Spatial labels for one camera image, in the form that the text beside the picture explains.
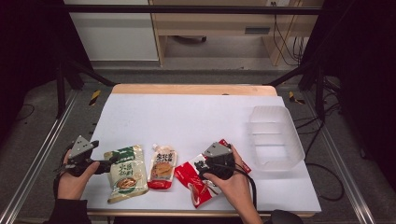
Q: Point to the white cabinet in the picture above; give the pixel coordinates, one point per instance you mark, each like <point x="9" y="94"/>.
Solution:
<point x="115" y="37"/>

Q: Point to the black curtain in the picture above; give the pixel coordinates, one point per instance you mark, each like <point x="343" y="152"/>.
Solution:
<point x="364" y="77"/>
<point x="28" y="56"/>

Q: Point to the white paper sheet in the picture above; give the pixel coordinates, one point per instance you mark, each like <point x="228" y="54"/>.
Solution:
<point x="186" y="121"/>

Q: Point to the aluminium rail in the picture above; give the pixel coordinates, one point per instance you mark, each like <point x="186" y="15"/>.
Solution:
<point x="37" y="155"/>
<point x="339" y="161"/>

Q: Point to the red and white seasoning packet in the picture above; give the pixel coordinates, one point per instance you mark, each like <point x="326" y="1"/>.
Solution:
<point x="190" y="183"/>

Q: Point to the green and cream sauce packet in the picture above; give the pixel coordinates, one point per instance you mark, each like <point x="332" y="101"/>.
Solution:
<point x="127" y="174"/>

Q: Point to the wooden table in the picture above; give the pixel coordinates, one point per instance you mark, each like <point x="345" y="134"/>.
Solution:
<point x="193" y="89"/>

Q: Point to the grey label on desk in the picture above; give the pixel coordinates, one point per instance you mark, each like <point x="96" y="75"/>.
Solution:
<point x="257" y="30"/>

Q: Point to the translucent plastic container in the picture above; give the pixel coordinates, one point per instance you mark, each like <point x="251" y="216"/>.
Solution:
<point x="275" y="140"/>

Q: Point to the person's right hand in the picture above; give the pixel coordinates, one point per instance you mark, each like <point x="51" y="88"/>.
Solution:
<point x="234" y="186"/>

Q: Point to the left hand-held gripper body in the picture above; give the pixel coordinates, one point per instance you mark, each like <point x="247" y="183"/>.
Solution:
<point x="80" y="148"/>

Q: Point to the light wooden desk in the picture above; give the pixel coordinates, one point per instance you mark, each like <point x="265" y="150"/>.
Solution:
<point x="218" y="21"/>

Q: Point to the black horizontal frame bar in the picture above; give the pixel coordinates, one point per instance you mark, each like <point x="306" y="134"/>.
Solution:
<point x="186" y="9"/>

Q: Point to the person's left hand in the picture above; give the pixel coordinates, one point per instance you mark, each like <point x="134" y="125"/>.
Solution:
<point x="72" y="186"/>

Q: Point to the dark round object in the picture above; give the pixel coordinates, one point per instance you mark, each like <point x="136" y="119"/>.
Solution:
<point x="285" y="217"/>

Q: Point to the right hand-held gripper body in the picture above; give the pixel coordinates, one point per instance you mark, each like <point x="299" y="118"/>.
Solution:
<point x="218" y="161"/>

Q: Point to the white spout pouch red base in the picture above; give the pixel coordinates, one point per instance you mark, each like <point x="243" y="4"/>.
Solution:
<point x="162" y="168"/>

